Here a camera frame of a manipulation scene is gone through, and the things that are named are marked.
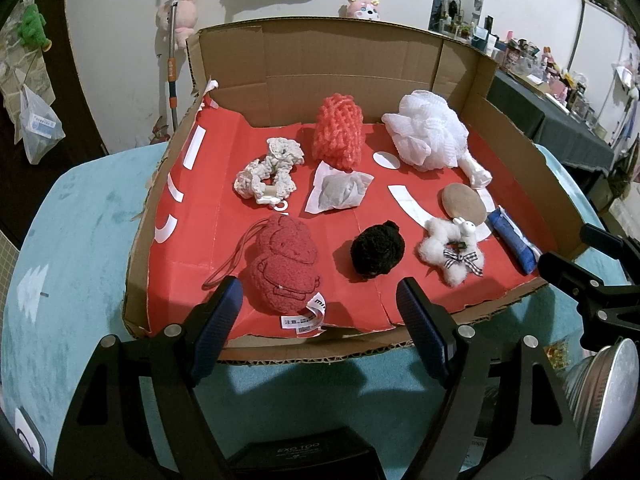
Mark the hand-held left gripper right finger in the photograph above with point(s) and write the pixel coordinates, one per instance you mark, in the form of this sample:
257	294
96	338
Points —
422	330

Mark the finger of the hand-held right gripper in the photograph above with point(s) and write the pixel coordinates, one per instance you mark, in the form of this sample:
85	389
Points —
602	239
565	269

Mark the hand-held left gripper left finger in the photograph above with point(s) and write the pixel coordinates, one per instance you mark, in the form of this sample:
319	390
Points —
220	325

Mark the blue tissue packet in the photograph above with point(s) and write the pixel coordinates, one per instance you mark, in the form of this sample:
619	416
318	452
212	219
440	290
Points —
515	240

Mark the white sheep plush scrunchie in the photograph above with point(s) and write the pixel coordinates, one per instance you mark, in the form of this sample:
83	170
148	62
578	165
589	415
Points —
445	250

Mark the red plush sponge white tag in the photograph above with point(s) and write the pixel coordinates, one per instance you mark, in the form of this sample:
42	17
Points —
285	265

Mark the black fluffy pom-pom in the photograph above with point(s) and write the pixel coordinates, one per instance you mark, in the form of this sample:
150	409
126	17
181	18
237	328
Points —
376	250

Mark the brown round powder puff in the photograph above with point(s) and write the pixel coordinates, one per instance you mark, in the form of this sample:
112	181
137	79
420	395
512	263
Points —
462	205

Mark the white nonwoven sachet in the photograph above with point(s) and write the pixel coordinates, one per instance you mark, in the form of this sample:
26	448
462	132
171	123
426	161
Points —
340	190

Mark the cream crochet scrunchie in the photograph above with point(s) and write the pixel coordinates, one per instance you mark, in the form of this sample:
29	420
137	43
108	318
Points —
270	170

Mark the white mesh bath loofah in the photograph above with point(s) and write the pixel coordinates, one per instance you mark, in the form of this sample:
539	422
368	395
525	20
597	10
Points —
430	130

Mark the orange foam fruit net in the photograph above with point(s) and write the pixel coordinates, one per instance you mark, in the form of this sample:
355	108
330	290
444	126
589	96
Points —
337	130

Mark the cardboard box red lining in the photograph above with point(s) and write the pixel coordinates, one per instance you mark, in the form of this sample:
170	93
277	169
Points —
300	70

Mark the small glass jar gold beads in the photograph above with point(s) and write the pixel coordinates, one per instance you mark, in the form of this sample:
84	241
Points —
556	357

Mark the dark cloth covered table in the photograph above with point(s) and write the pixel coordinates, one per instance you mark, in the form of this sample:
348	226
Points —
550	130

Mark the teal plush blanket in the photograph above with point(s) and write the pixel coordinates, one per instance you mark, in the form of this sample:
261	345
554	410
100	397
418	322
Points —
75	260

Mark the row of cosmetics bottles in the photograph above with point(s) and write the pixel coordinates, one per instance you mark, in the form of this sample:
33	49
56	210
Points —
540	65

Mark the white refrigerator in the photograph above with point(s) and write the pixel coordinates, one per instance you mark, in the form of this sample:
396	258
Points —
605	50

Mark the clear plastic bag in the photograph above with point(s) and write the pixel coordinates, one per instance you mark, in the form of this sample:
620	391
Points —
40	130

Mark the dark wooden door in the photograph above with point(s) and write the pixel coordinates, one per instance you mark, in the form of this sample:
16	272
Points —
75	85

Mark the pink pig plush toy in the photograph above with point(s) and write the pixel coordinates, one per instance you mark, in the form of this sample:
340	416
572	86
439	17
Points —
177	12

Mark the pink deer plush toy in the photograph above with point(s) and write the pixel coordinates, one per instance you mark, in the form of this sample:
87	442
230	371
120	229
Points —
362	6

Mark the green plush toy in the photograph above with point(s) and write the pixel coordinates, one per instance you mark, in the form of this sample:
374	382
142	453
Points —
34	25

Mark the beige hanging wall organizer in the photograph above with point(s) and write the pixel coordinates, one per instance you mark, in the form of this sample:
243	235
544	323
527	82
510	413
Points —
20	75

